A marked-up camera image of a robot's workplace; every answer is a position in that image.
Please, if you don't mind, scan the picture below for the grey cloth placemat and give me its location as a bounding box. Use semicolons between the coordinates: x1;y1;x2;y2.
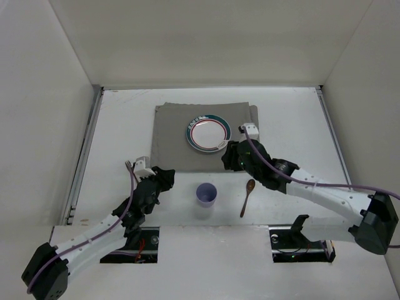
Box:
150;102;259;173

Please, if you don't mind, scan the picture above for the brown wooden spoon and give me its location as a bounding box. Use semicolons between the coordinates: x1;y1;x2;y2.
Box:
239;179;256;218

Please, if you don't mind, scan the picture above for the white plate green red rim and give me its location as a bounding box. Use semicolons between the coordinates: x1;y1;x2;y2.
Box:
186;114;232;153

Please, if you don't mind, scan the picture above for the lilac plastic cup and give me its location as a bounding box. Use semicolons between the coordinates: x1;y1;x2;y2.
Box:
196;182;218;208

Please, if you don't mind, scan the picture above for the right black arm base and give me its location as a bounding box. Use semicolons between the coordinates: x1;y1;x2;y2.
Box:
269;214;336;263

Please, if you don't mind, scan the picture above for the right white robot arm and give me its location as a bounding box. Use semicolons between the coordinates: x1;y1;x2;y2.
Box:
222;139;399;255

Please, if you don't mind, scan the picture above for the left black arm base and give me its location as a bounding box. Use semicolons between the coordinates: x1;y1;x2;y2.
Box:
100;227;160;264

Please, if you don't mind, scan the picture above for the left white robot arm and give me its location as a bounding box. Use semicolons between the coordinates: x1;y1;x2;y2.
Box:
21;161;176;299

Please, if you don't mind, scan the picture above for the brown wooden fork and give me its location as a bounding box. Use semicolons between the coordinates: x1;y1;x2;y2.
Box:
125;161;134;174

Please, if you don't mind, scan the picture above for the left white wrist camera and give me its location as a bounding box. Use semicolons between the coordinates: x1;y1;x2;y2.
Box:
133;156;156;178

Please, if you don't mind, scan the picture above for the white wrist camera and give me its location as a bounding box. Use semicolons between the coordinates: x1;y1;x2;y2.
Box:
239;123;259;141
133;156;156;178

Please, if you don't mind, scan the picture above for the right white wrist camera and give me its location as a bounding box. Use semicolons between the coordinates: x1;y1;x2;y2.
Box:
239;123;259;141

